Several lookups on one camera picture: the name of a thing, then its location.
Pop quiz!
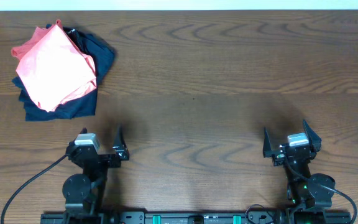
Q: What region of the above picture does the pink t-shirt with gold print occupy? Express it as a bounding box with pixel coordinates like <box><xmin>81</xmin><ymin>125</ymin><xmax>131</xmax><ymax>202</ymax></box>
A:
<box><xmin>11</xmin><ymin>20</ymin><xmax>97</xmax><ymax>112</ymax></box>

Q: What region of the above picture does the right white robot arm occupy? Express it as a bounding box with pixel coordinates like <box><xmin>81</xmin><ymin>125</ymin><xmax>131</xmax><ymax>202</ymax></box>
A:
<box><xmin>263</xmin><ymin>121</ymin><xmax>335</xmax><ymax>217</ymax></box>

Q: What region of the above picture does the navy blue folded shirt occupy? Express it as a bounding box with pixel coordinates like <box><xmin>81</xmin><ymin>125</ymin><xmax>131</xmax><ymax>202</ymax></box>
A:
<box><xmin>12</xmin><ymin>27</ymin><xmax>115</xmax><ymax>121</ymax></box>

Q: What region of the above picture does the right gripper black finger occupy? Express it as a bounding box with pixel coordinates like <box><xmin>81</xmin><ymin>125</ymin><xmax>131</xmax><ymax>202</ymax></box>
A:
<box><xmin>303</xmin><ymin>120</ymin><xmax>322</xmax><ymax>152</ymax></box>
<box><xmin>262</xmin><ymin>128</ymin><xmax>273</xmax><ymax>157</ymax></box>

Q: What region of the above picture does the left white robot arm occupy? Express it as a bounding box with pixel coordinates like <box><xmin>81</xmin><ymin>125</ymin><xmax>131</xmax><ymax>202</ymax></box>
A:
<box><xmin>62</xmin><ymin>128</ymin><xmax>130</xmax><ymax>223</ymax></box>

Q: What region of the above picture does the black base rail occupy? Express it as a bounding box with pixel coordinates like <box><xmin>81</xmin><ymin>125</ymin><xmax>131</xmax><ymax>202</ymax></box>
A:
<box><xmin>40</xmin><ymin>209</ymin><xmax>351</xmax><ymax>224</ymax></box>

